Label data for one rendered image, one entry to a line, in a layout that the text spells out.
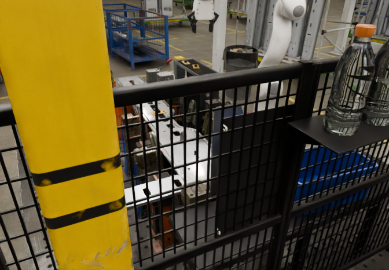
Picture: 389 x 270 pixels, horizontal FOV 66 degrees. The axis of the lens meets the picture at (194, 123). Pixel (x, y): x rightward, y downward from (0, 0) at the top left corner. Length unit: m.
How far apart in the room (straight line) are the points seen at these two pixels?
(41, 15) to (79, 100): 0.09
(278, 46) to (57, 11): 1.42
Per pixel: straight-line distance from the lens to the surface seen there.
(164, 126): 1.54
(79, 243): 0.44
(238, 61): 4.30
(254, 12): 6.17
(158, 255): 0.72
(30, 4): 0.31
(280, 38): 1.65
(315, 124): 0.66
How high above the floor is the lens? 1.71
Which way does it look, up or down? 27 degrees down
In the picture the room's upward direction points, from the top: 1 degrees clockwise
